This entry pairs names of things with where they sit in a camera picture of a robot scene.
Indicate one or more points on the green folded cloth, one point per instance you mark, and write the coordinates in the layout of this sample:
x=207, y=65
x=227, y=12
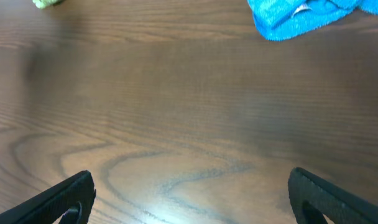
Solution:
x=42, y=4

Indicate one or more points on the blue cloth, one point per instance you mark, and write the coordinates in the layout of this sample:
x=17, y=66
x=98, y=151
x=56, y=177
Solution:
x=278, y=20

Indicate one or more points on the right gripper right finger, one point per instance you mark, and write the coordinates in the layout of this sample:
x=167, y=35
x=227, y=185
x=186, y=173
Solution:
x=314, y=200

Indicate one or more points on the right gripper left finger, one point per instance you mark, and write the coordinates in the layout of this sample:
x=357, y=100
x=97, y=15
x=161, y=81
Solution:
x=70, y=201

